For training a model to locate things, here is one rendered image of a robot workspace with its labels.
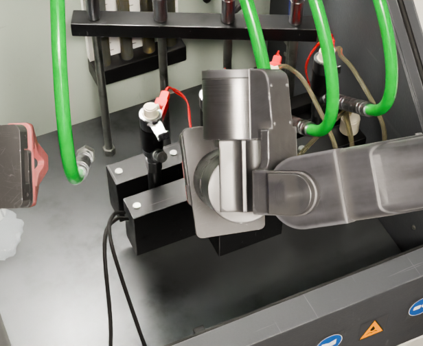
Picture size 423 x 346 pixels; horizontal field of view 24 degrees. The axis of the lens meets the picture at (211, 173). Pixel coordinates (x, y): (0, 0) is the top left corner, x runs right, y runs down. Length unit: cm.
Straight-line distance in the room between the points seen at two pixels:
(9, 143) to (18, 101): 74
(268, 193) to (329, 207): 5
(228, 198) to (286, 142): 7
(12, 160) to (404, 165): 30
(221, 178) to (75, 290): 61
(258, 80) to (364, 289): 50
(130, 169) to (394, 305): 38
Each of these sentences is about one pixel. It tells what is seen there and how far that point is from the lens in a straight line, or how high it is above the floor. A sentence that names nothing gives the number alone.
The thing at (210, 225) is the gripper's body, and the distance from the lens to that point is 92.
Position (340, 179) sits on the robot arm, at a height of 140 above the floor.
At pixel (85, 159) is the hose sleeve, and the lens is 111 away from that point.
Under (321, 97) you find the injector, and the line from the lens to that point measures 132.
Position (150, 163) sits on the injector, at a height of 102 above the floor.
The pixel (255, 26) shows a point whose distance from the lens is 103.
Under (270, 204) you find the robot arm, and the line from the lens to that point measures 77.
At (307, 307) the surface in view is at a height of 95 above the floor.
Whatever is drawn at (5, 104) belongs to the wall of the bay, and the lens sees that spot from 152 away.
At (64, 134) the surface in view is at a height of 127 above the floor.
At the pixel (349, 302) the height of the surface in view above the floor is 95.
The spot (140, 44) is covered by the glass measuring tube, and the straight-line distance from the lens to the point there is 151.
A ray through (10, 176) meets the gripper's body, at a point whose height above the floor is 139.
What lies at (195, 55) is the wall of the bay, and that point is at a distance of 159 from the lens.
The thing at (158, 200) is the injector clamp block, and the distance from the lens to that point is 128.
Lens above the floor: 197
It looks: 49 degrees down
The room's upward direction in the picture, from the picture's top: straight up
